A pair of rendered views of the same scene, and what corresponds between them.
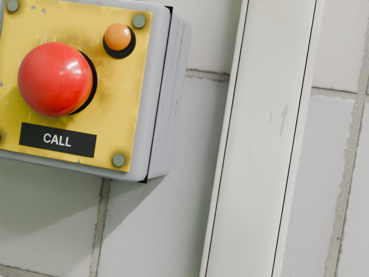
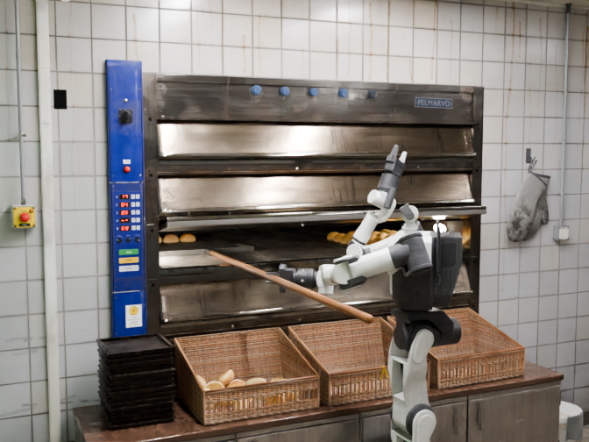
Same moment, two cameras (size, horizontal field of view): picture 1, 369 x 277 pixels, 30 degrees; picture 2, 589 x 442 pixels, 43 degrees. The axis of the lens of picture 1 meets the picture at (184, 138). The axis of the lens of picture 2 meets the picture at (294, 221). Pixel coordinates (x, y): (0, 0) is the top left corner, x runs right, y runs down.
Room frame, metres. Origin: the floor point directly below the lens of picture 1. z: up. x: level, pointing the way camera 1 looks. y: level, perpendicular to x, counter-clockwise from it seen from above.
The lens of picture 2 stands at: (-2.84, 1.09, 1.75)
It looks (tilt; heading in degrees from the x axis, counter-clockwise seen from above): 5 degrees down; 322
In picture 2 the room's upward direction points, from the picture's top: straight up
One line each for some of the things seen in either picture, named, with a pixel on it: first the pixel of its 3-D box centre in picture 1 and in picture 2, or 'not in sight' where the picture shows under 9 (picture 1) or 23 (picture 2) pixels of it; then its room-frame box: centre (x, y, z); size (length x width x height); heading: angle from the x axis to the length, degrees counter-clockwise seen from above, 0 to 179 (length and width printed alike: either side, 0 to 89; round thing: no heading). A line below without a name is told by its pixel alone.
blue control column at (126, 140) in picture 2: not in sight; (95, 266); (1.26, -0.61, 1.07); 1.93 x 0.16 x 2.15; 166
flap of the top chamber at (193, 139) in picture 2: not in sight; (329, 139); (0.11, -1.41, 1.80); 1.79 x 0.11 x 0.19; 76
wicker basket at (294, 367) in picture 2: not in sight; (244, 372); (-0.02, -0.79, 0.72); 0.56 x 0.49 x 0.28; 76
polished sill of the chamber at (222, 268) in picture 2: not in sight; (326, 261); (0.13, -1.41, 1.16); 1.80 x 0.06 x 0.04; 76
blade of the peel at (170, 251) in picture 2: not in sight; (197, 247); (0.83, -1.04, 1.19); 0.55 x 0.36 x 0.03; 76
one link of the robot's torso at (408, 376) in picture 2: not in sight; (412, 380); (-0.72, -1.17, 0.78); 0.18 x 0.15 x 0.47; 168
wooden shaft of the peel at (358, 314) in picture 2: not in sight; (272, 278); (-0.27, -0.77, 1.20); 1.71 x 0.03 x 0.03; 166
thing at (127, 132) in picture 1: (89, 85); (24, 216); (0.42, 0.06, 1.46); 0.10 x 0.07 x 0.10; 76
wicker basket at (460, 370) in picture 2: not in sight; (454, 345); (-0.30, -1.94, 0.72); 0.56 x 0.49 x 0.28; 78
